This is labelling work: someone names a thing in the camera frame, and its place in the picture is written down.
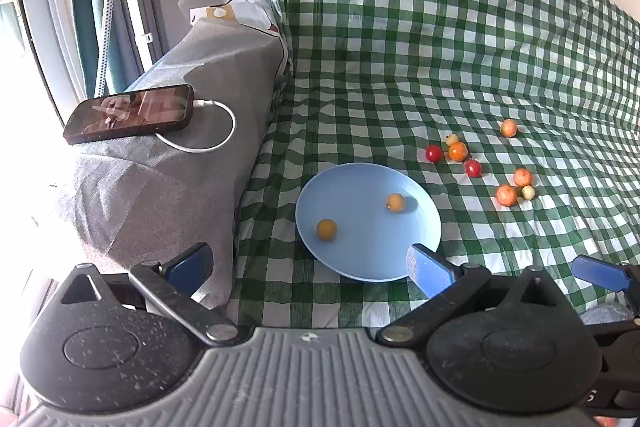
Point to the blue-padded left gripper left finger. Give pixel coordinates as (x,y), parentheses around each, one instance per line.
(168,287)

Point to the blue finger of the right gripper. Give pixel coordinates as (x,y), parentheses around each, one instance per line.
(618,278)

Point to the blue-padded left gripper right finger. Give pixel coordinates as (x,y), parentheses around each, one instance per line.
(449,290)

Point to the pale yellow small fruit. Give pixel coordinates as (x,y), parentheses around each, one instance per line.
(528,192)

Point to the red cherry tomato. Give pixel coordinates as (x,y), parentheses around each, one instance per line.
(473,168)
(434,153)

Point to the orange small fruit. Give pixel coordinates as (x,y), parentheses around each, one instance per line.
(458,151)

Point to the yellow-orange small fruit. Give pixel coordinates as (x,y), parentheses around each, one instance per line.
(326,230)

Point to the peach-orange fruit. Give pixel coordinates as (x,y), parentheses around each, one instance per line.
(509,128)

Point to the light blue plate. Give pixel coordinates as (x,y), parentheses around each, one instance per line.
(371,242)

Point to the grey sofa armrest cover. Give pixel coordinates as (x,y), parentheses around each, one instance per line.
(150,197)

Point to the black smartphone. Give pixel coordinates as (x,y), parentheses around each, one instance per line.
(143,112)

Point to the green checkered cloth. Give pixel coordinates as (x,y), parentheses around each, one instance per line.
(381,80)

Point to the teal curtain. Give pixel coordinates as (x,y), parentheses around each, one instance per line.
(124,64)

